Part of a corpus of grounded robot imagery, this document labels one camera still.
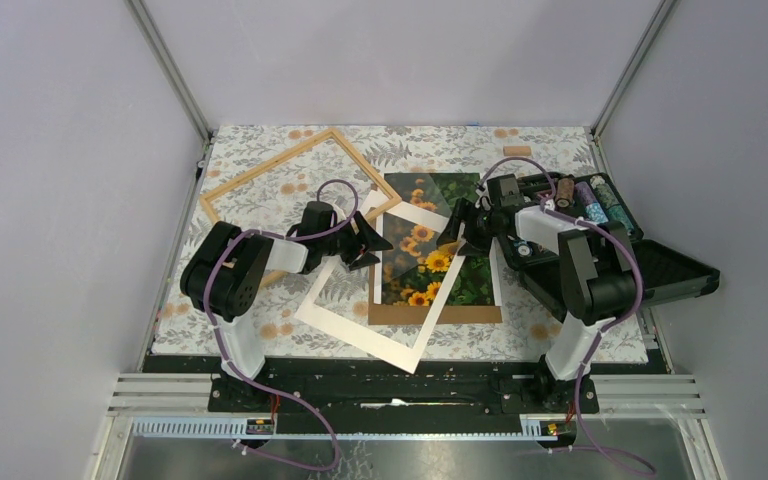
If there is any blue chip stack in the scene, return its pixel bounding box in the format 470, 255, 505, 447
585, 202, 609, 224

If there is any dark green photo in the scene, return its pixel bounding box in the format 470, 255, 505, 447
384, 172, 479, 217

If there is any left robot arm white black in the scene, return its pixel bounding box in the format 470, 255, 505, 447
180, 201, 393, 411

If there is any wooden picture frame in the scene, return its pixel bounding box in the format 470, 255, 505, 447
199, 128, 404, 289

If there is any brown chip stack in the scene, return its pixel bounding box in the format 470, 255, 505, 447
554, 176, 575, 209

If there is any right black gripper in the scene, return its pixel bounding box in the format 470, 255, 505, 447
434, 198, 500, 258

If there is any sunflower photo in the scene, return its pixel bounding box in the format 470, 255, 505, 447
381, 173, 497, 309

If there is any small wooden block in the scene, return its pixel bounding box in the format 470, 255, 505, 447
503, 145, 532, 157

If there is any green chip stack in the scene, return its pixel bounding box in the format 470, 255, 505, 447
590, 175, 635, 234

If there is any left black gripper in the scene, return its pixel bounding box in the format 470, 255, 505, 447
319, 212, 392, 272

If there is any white mat board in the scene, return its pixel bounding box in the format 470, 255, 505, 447
295, 190, 465, 373

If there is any black poker chip case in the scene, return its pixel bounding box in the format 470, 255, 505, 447
489, 171, 722, 327

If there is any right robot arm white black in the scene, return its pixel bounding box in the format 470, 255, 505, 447
436, 175, 643, 412

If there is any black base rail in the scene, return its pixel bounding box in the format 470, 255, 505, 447
208, 358, 599, 435

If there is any purple chip stack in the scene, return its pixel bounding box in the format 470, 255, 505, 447
575, 181, 598, 207

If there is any floral tablecloth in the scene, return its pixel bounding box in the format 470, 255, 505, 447
150, 125, 650, 364

